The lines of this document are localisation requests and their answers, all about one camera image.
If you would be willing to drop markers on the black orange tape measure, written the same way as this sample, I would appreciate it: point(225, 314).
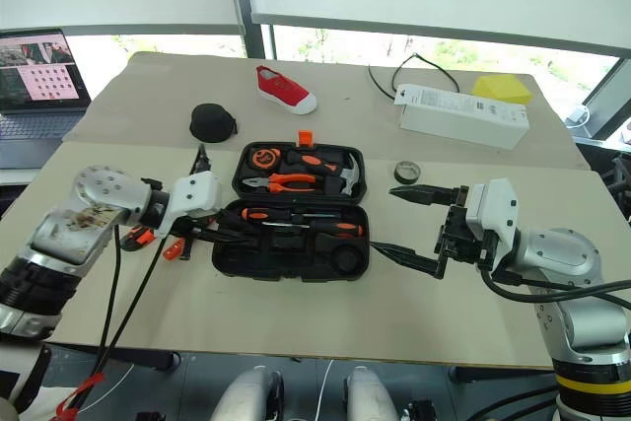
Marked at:
point(263, 159)

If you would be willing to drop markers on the black orange utility knife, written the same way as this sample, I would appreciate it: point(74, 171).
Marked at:
point(139, 237)

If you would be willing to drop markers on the round black zip pouch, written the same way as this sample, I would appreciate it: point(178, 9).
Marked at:
point(212, 122)

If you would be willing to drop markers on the orange black screwdriver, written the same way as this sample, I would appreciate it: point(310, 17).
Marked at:
point(345, 230)
point(254, 214)

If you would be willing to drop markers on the yellow block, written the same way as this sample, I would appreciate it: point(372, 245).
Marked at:
point(503, 88)

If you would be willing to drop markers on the silver rounded robot leg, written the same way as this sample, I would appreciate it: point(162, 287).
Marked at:
point(370, 394)
point(246, 394)

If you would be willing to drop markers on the black office chair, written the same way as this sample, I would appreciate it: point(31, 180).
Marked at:
point(621, 184)

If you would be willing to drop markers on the red white canvas shoe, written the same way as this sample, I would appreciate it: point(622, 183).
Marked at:
point(286, 91)

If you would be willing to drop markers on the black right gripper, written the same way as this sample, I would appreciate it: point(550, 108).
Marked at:
point(461, 243)

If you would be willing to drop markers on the black electrical tape roll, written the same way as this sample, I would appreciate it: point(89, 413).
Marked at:
point(400, 175)

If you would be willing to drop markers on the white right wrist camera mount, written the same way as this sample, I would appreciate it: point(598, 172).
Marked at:
point(498, 214)

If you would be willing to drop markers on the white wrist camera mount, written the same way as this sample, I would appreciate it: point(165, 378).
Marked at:
point(498, 214)
point(197, 191)

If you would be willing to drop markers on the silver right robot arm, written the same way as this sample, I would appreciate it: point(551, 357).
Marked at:
point(557, 253)

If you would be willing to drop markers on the long white cardboard box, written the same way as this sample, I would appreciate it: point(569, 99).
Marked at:
point(458, 118)

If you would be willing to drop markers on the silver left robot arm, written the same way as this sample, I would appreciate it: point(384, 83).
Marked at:
point(89, 204)

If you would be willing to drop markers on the dark window frame post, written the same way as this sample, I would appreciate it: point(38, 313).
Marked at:
point(254, 41)

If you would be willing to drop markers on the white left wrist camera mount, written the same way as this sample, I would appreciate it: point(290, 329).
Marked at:
point(197, 191)

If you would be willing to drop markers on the open laptop computer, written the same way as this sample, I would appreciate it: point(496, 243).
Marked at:
point(34, 110)

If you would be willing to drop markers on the black plastic tool case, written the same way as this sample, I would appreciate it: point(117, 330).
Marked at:
point(296, 253)

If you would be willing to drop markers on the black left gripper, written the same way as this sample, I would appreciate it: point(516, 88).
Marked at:
point(199, 226)

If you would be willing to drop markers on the small white charger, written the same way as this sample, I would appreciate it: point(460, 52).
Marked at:
point(577, 115)

